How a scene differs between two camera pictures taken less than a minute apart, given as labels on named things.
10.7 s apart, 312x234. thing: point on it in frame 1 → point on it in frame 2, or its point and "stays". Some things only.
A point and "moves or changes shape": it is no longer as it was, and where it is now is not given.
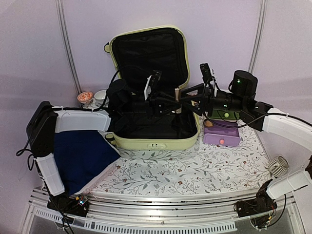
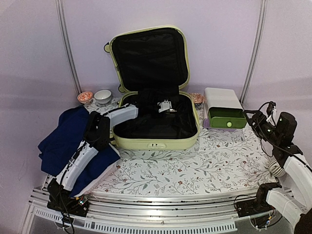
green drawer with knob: x=227 y=114 moves or changes shape
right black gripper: x=199 y=98 → x=256 y=127
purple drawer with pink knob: x=222 y=132 → x=206 y=125
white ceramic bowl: x=99 y=96 stays
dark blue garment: x=80 y=154 stays
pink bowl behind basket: x=85 y=97 stays
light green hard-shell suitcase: x=135 y=53 stays
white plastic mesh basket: x=90 y=184 moves or changes shape
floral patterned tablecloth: x=201 y=168 stays
